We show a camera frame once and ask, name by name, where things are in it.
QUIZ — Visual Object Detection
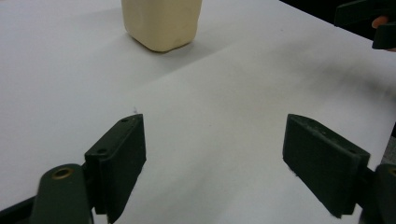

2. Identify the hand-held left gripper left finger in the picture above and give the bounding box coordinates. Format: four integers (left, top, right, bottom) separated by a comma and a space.
83, 113, 148, 224

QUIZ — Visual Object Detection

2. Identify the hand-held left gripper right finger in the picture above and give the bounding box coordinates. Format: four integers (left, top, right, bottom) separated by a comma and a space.
281, 113, 372, 218

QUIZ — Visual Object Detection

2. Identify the beige square cup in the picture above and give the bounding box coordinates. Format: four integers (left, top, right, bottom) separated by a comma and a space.
120, 0, 204, 53

